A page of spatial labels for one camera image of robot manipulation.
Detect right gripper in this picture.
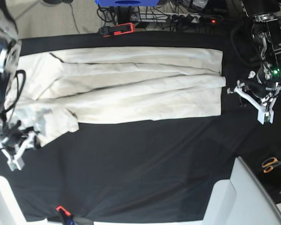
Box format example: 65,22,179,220
0,120,41,155

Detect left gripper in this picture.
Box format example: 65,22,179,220
227,71,281,108

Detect white T-shirt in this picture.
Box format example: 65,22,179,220
8,47,226,146

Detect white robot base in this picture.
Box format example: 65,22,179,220
202,157,281,225
0,176,48,225

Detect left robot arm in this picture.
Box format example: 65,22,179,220
227,0,281,110

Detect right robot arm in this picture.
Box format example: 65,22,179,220
0,0,38,156

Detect orange clamp bottom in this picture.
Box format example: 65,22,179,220
56,205,73,224

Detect black power strip red light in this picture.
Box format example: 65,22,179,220
199,16,221,25

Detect black table cloth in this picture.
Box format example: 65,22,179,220
0,31,281,223

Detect white power strip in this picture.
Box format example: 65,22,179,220
130,12,201,23

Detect orange black clamp top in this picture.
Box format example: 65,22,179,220
98,22,135,37

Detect blue plastic box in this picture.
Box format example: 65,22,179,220
95,0,159,7

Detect orange handled scissors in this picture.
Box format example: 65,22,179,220
262,157,281,173

